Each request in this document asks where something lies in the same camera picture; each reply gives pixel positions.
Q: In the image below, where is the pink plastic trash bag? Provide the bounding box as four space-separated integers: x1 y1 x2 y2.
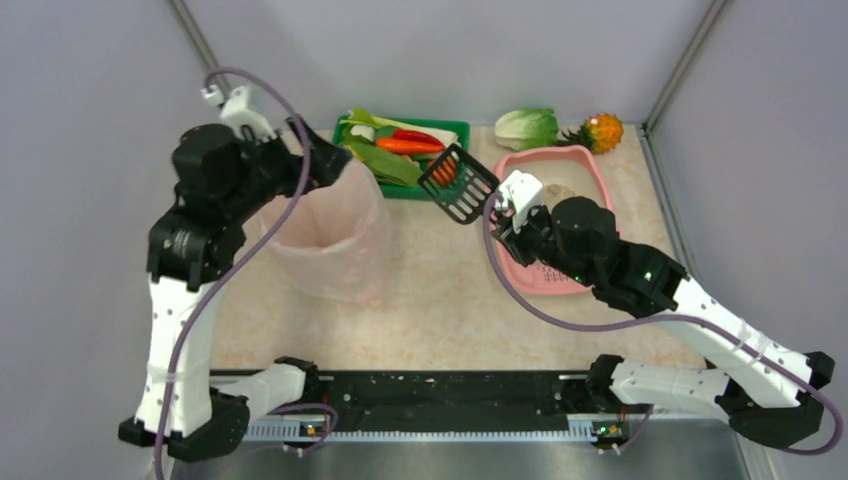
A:
266 159 391 304

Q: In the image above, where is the black slotted litter scoop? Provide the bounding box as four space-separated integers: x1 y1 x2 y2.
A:
418 144 500 225

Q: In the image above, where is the green plastic tray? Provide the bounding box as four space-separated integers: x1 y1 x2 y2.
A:
332 113 471 201

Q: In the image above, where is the toy pineapple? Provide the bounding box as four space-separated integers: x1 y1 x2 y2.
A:
558 113 624 154

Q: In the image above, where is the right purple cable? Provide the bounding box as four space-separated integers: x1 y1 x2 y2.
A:
482 192 845 457

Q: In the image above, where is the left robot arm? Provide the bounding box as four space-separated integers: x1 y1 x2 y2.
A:
118 117 352 463

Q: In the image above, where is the orange toy carrot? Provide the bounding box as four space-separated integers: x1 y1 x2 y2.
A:
375 137 446 155

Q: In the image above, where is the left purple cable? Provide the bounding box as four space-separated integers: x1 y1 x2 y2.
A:
153 66 339 480

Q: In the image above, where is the toy orange tangerine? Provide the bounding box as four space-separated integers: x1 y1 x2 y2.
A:
431 159 458 187

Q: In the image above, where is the white toy leek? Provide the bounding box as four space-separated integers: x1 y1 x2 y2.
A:
339 107 460 145

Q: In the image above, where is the red toy chili pepper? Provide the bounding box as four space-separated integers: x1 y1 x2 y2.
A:
392 129 445 149

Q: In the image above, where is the green toy leaf vegetable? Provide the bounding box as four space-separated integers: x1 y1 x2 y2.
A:
339 126 437 188

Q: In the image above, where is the toy cabbage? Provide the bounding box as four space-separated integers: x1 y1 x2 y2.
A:
494 108 560 151

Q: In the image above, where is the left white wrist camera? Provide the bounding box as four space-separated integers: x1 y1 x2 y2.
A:
201 84 279 144

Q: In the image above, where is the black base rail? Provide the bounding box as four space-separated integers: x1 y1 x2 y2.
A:
228 368 654 439

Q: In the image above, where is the purple cable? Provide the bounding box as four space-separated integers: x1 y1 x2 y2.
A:
153 66 339 480
482 192 845 457

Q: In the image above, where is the pink litter box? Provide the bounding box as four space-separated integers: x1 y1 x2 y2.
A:
494 146 614 296

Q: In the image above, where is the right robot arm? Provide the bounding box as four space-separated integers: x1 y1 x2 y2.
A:
484 197 845 454

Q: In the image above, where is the cat litter sand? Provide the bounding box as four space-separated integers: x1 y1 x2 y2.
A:
543 183 580 209

